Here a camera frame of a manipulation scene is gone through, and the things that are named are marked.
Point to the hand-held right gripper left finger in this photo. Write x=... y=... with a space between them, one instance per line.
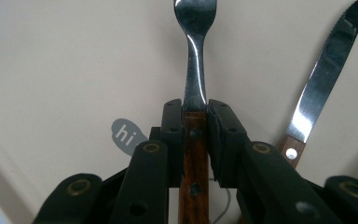
x=149 y=174

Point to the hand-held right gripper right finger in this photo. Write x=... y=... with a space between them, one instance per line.
x=261 y=180

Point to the beige rabbit print tray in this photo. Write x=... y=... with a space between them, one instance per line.
x=74 y=62

